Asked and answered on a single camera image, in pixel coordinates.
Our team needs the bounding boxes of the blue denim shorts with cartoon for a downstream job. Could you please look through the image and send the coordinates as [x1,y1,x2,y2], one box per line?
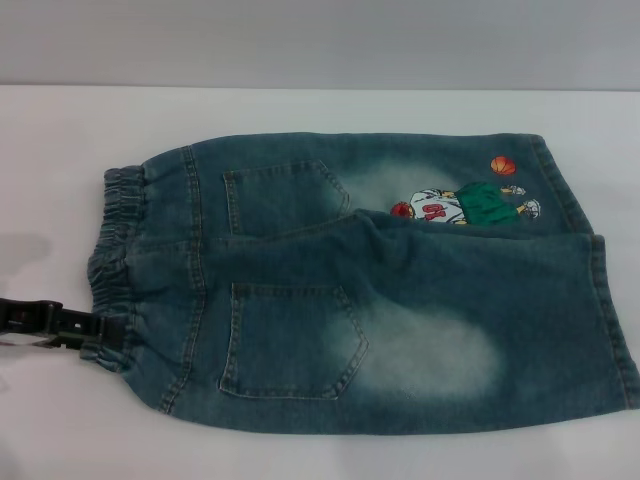
[79,131,640,427]

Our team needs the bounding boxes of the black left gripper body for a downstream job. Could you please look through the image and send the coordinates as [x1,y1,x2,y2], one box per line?
[0,297,55,342]

